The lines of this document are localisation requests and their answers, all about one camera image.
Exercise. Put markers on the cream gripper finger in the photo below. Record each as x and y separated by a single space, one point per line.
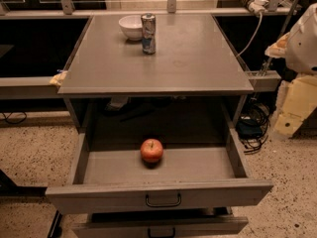
295 102

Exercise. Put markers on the red apple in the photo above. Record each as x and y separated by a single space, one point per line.
151 150

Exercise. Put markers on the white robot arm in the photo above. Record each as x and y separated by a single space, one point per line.
299 46

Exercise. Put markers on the grey cabinet counter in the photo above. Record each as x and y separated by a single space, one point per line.
191 58

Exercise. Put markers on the open grey top drawer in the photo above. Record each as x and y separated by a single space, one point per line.
108 175

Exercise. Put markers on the white power strip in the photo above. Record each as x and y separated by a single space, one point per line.
255 6

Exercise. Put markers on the silver blue drink can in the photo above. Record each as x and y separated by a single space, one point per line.
149 33

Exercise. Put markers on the white bowl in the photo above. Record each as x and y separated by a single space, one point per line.
131 26

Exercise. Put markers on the yellow sponge cloth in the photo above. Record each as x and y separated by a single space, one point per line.
58 79

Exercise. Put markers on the black top drawer handle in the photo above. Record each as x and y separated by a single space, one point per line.
163 201

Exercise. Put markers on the black drawer handle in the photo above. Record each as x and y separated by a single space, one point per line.
163 201
161 233

